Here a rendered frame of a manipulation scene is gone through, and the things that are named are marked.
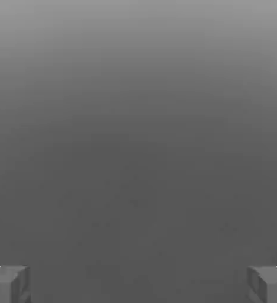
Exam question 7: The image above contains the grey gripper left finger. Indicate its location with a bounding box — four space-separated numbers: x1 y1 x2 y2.
0 265 31 303

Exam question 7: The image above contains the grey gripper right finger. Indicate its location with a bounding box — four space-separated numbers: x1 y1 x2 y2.
246 265 277 303

